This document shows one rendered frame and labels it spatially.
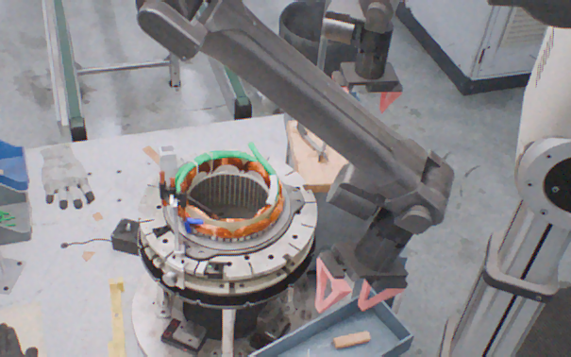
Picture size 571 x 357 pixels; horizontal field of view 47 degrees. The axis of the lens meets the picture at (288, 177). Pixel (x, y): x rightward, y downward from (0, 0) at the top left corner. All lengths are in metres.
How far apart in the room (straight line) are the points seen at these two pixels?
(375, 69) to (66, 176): 0.83
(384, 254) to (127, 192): 0.92
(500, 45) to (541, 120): 2.63
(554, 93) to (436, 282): 1.86
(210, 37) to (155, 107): 2.53
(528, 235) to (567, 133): 0.24
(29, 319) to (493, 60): 2.65
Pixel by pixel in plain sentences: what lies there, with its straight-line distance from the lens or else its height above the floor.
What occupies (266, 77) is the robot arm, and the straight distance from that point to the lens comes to 0.73.
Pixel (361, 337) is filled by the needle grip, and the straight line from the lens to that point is 1.12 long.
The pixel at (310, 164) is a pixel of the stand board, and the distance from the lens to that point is 1.34.
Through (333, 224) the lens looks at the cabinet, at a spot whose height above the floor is 0.94.
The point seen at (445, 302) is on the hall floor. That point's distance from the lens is 2.56.
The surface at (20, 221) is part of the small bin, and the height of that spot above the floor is 0.78.
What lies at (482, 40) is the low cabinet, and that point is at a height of 0.32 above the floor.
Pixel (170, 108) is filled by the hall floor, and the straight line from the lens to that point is 3.22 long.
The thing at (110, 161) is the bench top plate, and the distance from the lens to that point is 1.77.
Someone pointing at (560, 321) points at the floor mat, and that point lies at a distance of 2.66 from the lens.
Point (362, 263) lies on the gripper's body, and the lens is 0.91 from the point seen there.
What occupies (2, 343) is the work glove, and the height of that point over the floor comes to 0.80.
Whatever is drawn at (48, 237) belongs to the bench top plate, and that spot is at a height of 0.78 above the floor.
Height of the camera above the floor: 1.95
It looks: 43 degrees down
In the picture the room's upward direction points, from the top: 7 degrees clockwise
